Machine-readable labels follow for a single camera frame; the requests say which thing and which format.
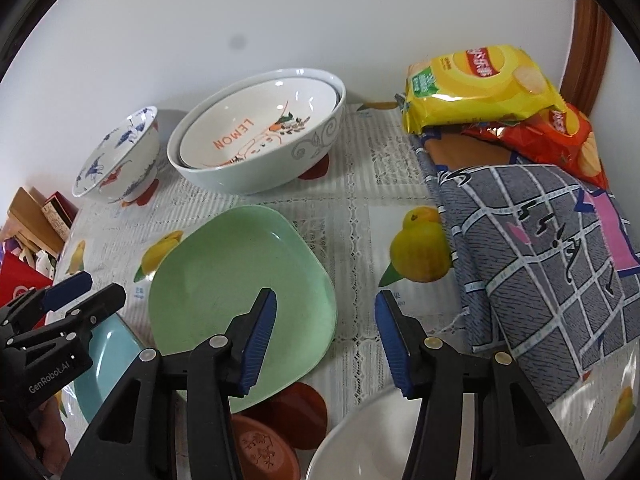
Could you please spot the bright red box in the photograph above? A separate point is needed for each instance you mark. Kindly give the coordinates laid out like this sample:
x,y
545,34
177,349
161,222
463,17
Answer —
x,y
20,277

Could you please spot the light blue plate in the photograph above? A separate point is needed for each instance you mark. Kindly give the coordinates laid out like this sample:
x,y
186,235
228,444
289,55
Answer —
x,y
110,360

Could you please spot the brown wooden door frame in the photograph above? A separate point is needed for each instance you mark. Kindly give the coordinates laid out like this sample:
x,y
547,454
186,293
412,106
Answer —
x,y
585,50

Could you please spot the yellow chips bag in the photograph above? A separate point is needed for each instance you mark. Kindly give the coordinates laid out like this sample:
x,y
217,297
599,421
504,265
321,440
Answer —
x,y
475,90

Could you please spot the grey grid-patterned cloth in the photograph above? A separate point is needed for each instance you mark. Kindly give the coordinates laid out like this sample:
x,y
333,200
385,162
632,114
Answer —
x,y
525,260

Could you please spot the blue floral white bowl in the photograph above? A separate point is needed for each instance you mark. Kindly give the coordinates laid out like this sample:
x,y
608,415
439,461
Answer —
x,y
125,160

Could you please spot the plain white bowl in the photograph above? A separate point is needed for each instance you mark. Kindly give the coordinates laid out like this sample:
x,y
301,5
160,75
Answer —
x,y
360,440

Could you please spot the white bowl orange print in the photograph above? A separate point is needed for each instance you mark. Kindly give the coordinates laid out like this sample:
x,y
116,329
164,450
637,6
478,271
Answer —
x,y
240,125

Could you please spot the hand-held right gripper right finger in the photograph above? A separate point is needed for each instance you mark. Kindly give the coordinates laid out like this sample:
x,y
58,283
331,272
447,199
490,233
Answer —
x,y
395,345

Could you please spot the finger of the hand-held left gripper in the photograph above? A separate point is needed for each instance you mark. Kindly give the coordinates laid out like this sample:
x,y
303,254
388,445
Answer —
x,y
67,287
95,305

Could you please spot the green plate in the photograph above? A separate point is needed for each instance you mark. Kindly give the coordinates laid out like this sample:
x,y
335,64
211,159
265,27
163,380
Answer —
x,y
225,280

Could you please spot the fruit-printed tablecloth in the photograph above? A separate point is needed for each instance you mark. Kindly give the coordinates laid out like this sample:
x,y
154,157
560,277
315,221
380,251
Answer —
x,y
350,200

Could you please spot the person's left hand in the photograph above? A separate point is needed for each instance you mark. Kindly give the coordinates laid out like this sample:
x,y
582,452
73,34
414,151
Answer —
x,y
50,435

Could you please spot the dark red box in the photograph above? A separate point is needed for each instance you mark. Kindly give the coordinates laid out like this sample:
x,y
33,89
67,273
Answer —
x,y
60,212

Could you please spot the light wooden box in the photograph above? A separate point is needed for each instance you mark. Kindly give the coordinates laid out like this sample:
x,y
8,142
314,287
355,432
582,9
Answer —
x,y
30,220

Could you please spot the brown terracotta saucer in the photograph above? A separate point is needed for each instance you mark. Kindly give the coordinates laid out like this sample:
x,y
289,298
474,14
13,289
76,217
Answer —
x,y
260,450
300,410

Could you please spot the large white bowl grey swirls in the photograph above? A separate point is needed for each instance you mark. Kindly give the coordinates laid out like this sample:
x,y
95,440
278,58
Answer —
x,y
280,170

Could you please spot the red chips bag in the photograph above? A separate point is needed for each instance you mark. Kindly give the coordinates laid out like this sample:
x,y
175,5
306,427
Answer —
x,y
550,145

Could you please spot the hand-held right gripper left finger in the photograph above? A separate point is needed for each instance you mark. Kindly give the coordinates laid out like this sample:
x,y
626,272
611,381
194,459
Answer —
x,y
257,345

